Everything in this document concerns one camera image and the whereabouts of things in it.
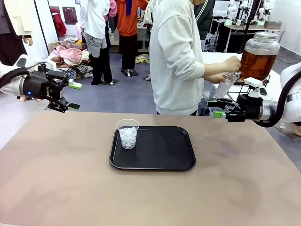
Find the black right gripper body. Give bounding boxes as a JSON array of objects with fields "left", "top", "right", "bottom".
[{"left": 226, "top": 93, "right": 264, "bottom": 123}]

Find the person's right hand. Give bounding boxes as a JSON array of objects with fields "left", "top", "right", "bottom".
[{"left": 222, "top": 56, "right": 242, "bottom": 73}]

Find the red hanging garment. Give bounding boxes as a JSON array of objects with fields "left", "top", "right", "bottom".
[{"left": 49, "top": 8, "right": 68, "bottom": 38}]

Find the person's left forearm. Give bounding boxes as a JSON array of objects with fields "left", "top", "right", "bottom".
[{"left": 206, "top": 74, "right": 222, "bottom": 84}]

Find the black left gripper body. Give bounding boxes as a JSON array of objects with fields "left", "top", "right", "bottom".
[{"left": 22, "top": 70, "right": 63, "bottom": 101}]

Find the dark brown wall board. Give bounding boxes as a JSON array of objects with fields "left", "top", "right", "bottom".
[{"left": 62, "top": 7, "right": 79, "bottom": 25}]

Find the black plastic serving tray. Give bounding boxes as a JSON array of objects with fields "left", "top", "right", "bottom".
[{"left": 109, "top": 125, "right": 196, "bottom": 171}]

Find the black wire dispenser stand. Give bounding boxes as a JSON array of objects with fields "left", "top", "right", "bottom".
[{"left": 226, "top": 74, "right": 271, "bottom": 101}]

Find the tall clear cup with ice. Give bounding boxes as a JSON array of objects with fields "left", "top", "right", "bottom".
[{"left": 214, "top": 72, "right": 238, "bottom": 100}]

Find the person's left hand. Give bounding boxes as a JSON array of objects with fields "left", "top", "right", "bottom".
[{"left": 218, "top": 72, "right": 234, "bottom": 84}]

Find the person in dark jacket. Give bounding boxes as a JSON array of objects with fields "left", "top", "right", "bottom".
[{"left": 193, "top": 0, "right": 215, "bottom": 41}]

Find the open cardboard box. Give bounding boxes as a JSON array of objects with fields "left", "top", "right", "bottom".
[{"left": 48, "top": 41, "right": 62, "bottom": 54}]

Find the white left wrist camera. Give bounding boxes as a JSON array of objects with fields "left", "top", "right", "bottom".
[{"left": 37, "top": 60, "right": 57, "bottom": 72}]

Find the person in grey sweatshirt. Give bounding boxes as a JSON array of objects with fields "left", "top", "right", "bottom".
[{"left": 149, "top": 0, "right": 206, "bottom": 116}]

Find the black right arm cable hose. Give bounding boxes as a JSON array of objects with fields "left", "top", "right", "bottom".
[{"left": 252, "top": 70, "right": 301, "bottom": 128}]

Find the short clear cup with ice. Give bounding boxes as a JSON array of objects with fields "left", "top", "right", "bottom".
[{"left": 117, "top": 118, "right": 140, "bottom": 150}]

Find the black frame workbench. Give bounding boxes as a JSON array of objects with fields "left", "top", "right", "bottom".
[{"left": 210, "top": 18, "right": 286, "bottom": 54}]

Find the pile of colourful clothes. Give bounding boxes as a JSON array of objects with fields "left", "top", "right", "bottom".
[{"left": 48, "top": 39, "right": 94, "bottom": 81}]

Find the person's right forearm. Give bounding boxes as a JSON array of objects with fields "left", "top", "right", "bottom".
[{"left": 203, "top": 61, "right": 226, "bottom": 78}]

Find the black vertical pole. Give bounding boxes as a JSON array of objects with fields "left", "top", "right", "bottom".
[{"left": 241, "top": 0, "right": 258, "bottom": 54}]

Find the grey metal box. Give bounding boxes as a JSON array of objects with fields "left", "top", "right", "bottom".
[{"left": 264, "top": 20, "right": 283, "bottom": 30}]

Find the white side table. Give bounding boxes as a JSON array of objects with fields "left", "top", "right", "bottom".
[{"left": 201, "top": 51, "right": 244, "bottom": 71}]

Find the glass tea drink dispenser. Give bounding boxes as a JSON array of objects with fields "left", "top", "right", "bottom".
[{"left": 232, "top": 32, "right": 280, "bottom": 81}]

